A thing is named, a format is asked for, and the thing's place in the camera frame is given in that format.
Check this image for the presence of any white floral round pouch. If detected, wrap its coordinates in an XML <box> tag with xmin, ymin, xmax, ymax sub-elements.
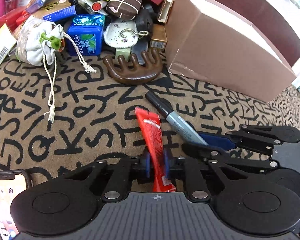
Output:
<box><xmin>103</xmin><ymin>18</ymin><xmax>139</xmax><ymax>48</ymax></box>

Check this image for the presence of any brown checked pouch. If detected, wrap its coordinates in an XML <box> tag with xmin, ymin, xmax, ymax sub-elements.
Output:
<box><xmin>106</xmin><ymin>0</ymin><xmax>142</xmax><ymax>20</ymax></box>

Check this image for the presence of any smartphone white screen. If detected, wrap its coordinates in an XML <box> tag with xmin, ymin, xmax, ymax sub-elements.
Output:
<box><xmin>0</xmin><ymin>170</ymin><xmax>31</xmax><ymax>240</ymax></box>

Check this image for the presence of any mesh sachet drawstring bag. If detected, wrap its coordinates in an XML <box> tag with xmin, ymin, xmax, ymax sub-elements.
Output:
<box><xmin>16</xmin><ymin>16</ymin><xmax>97</xmax><ymax>122</ymax></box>

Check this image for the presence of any pink cardboard box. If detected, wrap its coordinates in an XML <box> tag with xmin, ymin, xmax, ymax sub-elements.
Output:
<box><xmin>165</xmin><ymin>0</ymin><xmax>296</xmax><ymax>102</ymax></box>

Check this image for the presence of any blue mint tin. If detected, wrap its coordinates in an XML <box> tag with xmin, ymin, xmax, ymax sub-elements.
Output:
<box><xmin>64</xmin><ymin>14</ymin><xmax>106</xmax><ymax>56</ymax></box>

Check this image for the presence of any white yellow barcode box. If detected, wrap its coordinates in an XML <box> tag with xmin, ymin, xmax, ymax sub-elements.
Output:
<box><xmin>0</xmin><ymin>23</ymin><xmax>17</xmax><ymax>65</ymax></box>

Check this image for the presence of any black pouch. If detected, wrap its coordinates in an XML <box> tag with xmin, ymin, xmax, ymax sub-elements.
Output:
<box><xmin>135</xmin><ymin>4</ymin><xmax>156</xmax><ymax>35</ymax></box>

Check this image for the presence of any red tube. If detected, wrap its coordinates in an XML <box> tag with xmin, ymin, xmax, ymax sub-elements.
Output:
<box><xmin>135</xmin><ymin>107</ymin><xmax>176</xmax><ymax>192</ymax></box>

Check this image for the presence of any grey black marker pen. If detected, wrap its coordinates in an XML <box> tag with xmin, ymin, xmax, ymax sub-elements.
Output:
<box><xmin>145</xmin><ymin>91</ymin><xmax>208</xmax><ymax>145</ymax></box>

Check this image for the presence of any brown wooden comb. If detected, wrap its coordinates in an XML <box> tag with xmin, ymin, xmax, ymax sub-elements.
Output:
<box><xmin>103</xmin><ymin>48</ymin><xmax>163</xmax><ymax>85</ymax></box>

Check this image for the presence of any red cap white cylinder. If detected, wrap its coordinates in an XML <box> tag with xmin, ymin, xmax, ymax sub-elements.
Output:
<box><xmin>78</xmin><ymin>0</ymin><xmax>108</xmax><ymax>14</ymax></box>

